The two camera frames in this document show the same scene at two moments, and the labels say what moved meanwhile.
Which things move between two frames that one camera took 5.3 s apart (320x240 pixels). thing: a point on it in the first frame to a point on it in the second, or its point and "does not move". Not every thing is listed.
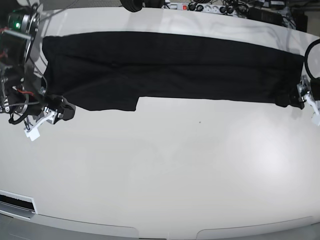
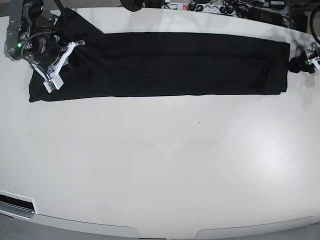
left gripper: (52, 115) to (62, 58)
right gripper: (304, 89) to (312, 55)
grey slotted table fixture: (18, 205) does not move
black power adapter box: (260, 13) does not move
